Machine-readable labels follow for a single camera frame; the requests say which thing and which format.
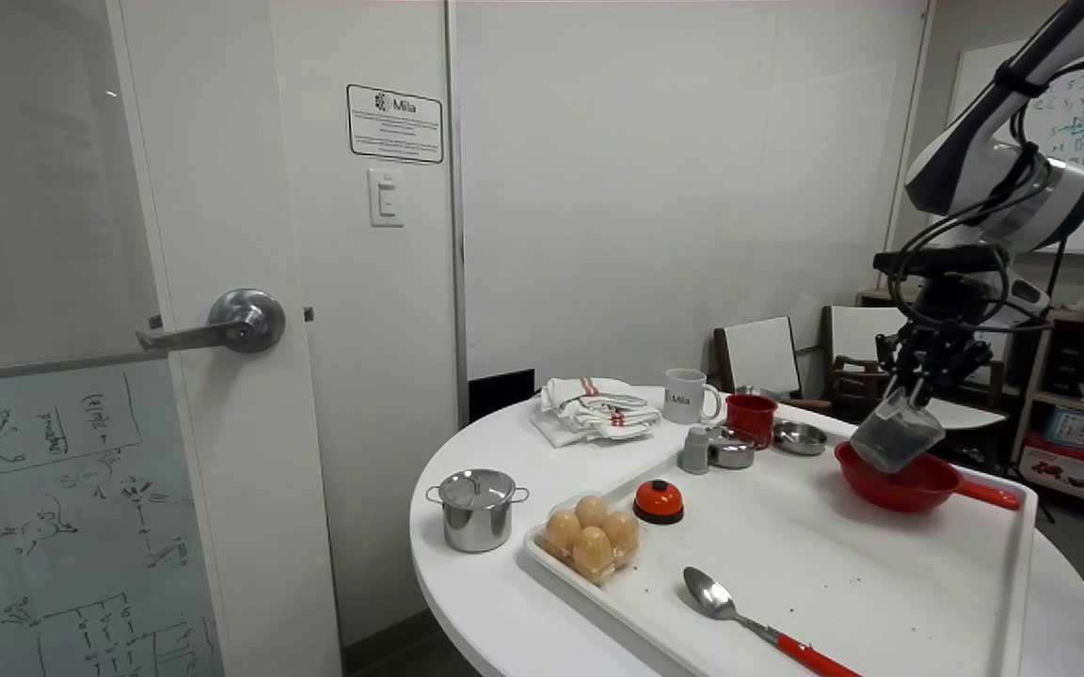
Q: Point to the white backed chair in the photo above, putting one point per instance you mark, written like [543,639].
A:
[866,331]
[763,356]

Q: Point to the small steel cup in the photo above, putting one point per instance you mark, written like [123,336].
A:
[730,453]

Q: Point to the red and white box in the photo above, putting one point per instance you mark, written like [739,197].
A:
[1073,471]

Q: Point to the red cup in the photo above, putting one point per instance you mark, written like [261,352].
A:
[750,418]

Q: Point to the white door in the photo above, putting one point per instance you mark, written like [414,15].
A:
[226,191]

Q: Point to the glass panel with drawings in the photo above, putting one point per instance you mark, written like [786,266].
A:
[53,502]

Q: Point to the small steel bowl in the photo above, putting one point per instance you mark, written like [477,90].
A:
[798,439]

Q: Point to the white light switch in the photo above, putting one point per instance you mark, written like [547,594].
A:
[384,199]

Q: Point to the black tripod pole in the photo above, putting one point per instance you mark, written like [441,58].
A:
[1054,282]

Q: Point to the black box behind table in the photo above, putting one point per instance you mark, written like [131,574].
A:
[501,394]

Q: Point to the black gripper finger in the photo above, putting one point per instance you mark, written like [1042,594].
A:
[909,376]
[954,376]

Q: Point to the clear glass mug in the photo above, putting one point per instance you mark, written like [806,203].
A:
[688,397]

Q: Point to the small steel pot with lid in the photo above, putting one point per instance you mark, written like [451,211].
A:
[477,509]

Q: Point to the orange and black call bell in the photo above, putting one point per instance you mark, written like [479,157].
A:
[660,502]

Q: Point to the white cloth red stripes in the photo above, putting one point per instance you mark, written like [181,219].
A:
[594,411]

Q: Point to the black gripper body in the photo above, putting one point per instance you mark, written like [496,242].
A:
[950,305]

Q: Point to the white wall sign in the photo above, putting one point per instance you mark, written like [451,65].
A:
[392,120]

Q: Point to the white plastic tray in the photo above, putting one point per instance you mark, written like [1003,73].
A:
[846,589]

